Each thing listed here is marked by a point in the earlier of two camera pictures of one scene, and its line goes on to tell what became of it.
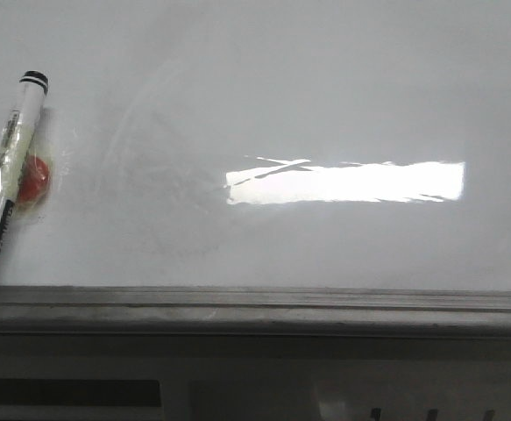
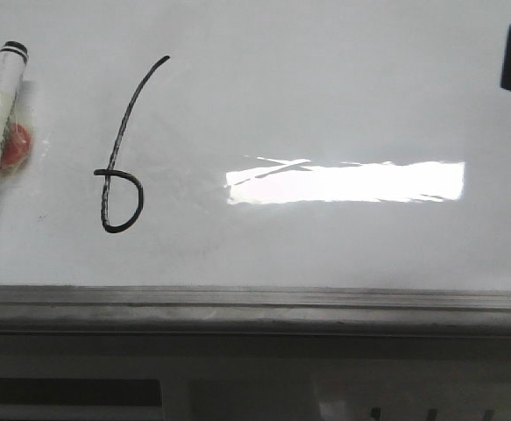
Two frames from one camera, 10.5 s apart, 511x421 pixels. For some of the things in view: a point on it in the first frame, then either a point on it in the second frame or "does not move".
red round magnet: x=34 y=179 -> x=16 y=147
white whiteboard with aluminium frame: x=265 y=164 does not move
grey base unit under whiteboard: x=242 y=376 does not move
